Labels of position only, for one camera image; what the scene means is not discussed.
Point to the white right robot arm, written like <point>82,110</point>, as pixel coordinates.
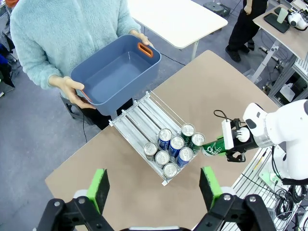
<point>286,125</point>

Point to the black Pepsi beverage can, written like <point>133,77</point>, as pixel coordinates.
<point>150,148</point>
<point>170,169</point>
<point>162,157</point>

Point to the person in black clothes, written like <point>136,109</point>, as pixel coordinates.
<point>243,31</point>

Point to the dark grey plastic stool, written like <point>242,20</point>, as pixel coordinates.
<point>71,110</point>

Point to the aluminium frame equipment rack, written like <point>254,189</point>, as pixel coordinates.
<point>284,75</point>

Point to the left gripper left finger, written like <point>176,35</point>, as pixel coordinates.
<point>98,190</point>

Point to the person's light blue fleece torso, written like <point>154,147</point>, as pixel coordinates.
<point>60,31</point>

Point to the brown desk with white legs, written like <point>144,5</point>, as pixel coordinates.
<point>293,41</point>

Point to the white rounded table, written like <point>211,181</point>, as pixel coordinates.
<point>178,21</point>

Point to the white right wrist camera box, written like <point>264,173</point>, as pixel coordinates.
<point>227,134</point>

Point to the blue Pocari Sweat can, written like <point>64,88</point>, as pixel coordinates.
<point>176,143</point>
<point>164,134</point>
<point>185,154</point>

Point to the person's left hand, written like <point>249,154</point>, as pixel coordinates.
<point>142,37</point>

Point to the person's right hand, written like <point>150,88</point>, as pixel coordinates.
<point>67,87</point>

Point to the black desk pad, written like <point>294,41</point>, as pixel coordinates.
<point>276,22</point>

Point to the person's right forearm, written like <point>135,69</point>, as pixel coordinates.
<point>36,69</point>

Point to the green Chilsung cider can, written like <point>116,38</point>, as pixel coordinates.
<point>197,139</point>
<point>213,148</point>
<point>187,130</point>

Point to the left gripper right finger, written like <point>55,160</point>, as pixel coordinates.
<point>210,187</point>

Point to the white slotted robot base plate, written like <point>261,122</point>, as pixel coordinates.
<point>250,183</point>

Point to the black backpack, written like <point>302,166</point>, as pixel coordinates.
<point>4,67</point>

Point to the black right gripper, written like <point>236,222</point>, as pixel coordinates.
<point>245,145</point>

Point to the black camera stand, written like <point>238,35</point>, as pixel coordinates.
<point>216,7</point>

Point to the clear white can dispenser rack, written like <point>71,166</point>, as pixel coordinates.
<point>137,125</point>

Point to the pale green cup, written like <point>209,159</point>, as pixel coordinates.
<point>282,15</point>

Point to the person's left forearm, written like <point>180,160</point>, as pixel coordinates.
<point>126,22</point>

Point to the clear plastic box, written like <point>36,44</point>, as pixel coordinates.
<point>251,75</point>

